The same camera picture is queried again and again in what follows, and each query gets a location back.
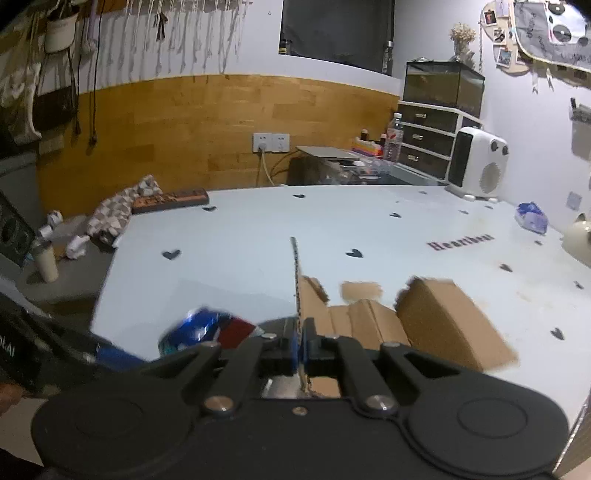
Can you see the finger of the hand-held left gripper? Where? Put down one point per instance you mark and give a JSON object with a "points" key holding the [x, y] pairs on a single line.
{"points": [[117, 357]]}

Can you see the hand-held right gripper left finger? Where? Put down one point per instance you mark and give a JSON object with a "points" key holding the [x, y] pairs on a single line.
{"points": [[290, 353]]}

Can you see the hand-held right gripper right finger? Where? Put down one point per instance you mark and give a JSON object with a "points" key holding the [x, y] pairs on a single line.
{"points": [[308, 353]]}

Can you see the blue drink can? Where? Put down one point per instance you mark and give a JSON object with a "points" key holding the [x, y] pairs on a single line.
{"points": [[203, 327]]}

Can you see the brown cardboard box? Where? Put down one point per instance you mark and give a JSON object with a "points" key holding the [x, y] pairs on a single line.
{"points": [[443, 318]]}

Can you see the person's left hand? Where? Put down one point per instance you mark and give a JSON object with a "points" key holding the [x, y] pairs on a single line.
{"points": [[9, 398]]}

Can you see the cream tumbler with lid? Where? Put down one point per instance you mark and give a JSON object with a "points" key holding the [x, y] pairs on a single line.
{"points": [[46, 263]]}

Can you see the crumpled white paper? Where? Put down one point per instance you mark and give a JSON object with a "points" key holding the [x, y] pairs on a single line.
{"points": [[76, 247]]}

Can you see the black box device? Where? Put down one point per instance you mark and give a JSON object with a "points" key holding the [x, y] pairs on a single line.
{"points": [[14, 228]]}

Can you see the checkered grey cloth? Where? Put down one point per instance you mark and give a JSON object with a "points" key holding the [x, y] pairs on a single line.
{"points": [[120, 210]]}

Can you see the brown power strip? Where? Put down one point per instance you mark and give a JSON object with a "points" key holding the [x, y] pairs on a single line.
{"points": [[171, 199]]}

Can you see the grey laptop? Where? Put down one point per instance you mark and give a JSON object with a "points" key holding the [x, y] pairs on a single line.
{"points": [[328, 153]]}

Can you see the colourful box stack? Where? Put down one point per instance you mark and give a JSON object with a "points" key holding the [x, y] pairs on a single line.
{"points": [[367, 149]]}

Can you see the standing water bottle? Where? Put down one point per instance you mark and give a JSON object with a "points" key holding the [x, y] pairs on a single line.
{"points": [[393, 138]]}

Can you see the dark drawer unit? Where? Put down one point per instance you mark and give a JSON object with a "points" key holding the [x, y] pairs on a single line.
{"points": [[427, 134]]}

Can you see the white fan heater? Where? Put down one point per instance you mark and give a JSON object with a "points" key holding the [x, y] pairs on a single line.
{"points": [[480, 164]]}

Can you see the beige tote bag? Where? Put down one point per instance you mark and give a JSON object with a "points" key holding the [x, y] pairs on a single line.
{"points": [[18, 92]]}

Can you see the blue tissue pack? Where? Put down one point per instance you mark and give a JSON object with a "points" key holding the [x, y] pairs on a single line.
{"points": [[533, 218]]}

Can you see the cat-shaped cream lamp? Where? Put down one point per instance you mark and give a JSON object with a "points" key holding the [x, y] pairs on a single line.
{"points": [[579, 240]]}

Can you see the glass fish tank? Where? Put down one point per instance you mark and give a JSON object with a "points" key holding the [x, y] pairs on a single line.
{"points": [[443, 85]]}

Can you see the hanging white plant pot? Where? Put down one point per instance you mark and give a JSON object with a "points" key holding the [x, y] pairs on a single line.
{"points": [[62, 30]]}

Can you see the dark window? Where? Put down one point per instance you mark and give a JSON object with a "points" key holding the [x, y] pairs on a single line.
{"points": [[337, 30]]}

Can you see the dried flower bunch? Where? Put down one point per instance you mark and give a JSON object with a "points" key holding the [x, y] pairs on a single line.
{"points": [[462, 39]]}

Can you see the panda print cloth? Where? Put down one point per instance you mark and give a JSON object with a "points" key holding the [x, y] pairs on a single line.
{"points": [[554, 32]]}

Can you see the white wall socket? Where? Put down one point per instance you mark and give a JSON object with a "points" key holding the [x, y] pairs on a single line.
{"points": [[271, 142]]}

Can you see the white wall switch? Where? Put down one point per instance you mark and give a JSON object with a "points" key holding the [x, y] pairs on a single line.
{"points": [[575, 201]]}

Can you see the white macrame wall hanging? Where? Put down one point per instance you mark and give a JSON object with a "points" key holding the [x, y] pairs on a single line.
{"points": [[184, 27]]}

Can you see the wall photo board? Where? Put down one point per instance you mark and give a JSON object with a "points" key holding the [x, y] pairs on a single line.
{"points": [[501, 37]]}

